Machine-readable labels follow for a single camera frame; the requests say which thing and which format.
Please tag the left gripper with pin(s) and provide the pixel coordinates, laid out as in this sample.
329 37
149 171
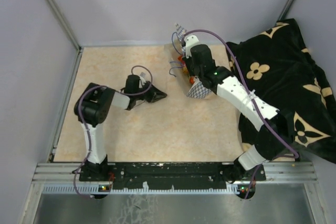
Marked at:
153 90

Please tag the black floral blanket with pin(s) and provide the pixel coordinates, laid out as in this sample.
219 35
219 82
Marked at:
277 66

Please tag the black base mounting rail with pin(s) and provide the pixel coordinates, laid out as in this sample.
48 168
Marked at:
183 177

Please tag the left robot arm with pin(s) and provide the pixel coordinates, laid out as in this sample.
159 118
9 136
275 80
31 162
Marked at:
92 109

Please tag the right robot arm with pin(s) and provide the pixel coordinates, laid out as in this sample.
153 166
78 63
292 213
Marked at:
274 127

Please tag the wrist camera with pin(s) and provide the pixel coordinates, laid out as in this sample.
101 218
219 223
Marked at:
190 41
142 76

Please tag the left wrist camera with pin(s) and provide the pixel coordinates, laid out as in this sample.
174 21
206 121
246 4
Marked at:
142 76

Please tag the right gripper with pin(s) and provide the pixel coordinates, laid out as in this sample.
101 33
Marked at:
187 61

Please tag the blue checkered paper bag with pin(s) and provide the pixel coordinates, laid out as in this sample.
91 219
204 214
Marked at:
190 85

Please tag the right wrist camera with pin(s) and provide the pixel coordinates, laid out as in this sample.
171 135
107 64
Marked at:
190 41

